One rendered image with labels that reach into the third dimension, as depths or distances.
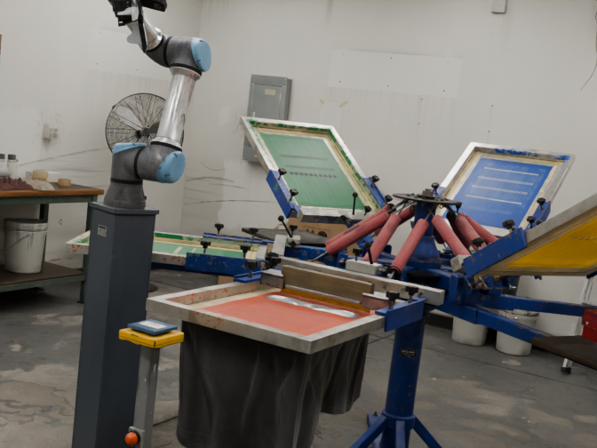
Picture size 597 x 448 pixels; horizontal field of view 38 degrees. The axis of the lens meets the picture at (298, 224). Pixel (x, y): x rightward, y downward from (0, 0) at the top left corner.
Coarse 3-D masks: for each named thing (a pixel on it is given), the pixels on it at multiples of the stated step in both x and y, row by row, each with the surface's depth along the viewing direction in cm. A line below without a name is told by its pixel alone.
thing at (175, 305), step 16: (208, 288) 292; (224, 288) 296; (240, 288) 305; (256, 288) 314; (160, 304) 264; (176, 304) 263; (192, 320) 259; (208, 320) 256; (224, 320) 253; (240, 320) 253; (368, 320) 272; (384, 320) 280; (256, 336) 247; (272, 336) 245; (288, 336) 242; (304, 336) 243; (320, 336) 245; (336, 336) 251; (352, 336) 261; (304, 352) 240
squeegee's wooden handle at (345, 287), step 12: (288, 276) 311; (300, 276) 308; (312, 276) 306; (324, 276) 304; (336, 276) 302; (312, 288) 306; (324, 288) 304; (336, 288) 302; (348, 288) 299; (360, 288) 297; (372, 288) 296; (360, 300) 297
